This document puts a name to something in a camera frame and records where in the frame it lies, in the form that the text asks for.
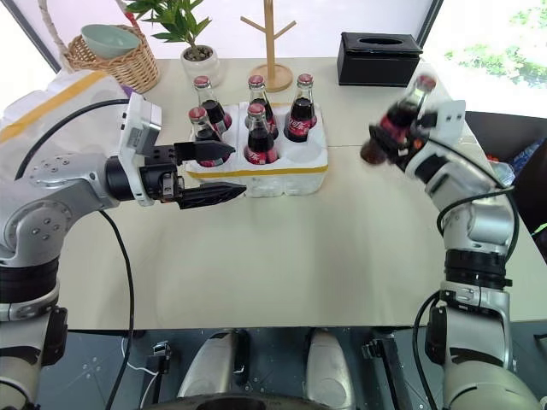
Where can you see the glass cola bottle red cap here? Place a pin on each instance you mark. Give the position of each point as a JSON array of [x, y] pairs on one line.
[[401, 113], [302, 115], [259, 91], [258, 138], [204, 134], [213, 111]]

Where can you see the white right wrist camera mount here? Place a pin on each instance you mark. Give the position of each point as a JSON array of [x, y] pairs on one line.
[[448, 121]]

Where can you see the dark window frame post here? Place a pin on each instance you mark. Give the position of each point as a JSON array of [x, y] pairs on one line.
[[431, 21], [36, 34]]

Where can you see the dark rounded robot base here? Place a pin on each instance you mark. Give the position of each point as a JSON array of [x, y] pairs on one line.
[[252, 403]]

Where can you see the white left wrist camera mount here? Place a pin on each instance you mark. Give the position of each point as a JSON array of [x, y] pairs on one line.
[[141, 124]]

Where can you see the clear plastic water bottle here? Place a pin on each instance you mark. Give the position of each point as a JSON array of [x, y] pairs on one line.
[[504, 168]]

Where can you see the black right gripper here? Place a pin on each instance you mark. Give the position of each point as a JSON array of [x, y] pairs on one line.
[[410, 151]]

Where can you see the pale green ceramic bowl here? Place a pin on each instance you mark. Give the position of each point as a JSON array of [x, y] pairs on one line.
[[109, 40]]

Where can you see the wooden mug tree stand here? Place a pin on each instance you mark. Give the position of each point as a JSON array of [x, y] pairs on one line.
[[270, 51]]

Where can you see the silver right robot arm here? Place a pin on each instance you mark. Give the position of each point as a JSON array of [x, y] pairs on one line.
[[483, 222]]

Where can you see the white foam bottle crate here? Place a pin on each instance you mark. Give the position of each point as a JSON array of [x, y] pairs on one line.
[[299, 171]]

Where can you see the green plant in white pot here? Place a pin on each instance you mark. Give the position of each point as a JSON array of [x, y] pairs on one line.
[[198, 64]]

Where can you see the black tissue box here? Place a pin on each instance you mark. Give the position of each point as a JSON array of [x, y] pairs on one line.
[[376, 64]]

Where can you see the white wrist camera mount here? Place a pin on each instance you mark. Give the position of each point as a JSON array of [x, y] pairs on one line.
[[448, 121], [141, 124]]

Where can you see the woven wicker basket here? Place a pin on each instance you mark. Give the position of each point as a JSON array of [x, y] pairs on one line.
[[128, 68]]

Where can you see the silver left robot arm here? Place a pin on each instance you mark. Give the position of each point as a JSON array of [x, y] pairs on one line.
[[40, 213]]

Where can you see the silver rounded robot leg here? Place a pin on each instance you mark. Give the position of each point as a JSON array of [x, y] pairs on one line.
[[213, 363], [329, 367]]

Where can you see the white foam box yellow tape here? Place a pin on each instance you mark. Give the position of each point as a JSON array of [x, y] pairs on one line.
[[81, 128]]

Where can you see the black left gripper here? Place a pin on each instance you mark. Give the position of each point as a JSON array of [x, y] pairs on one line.
[[160, 179]]

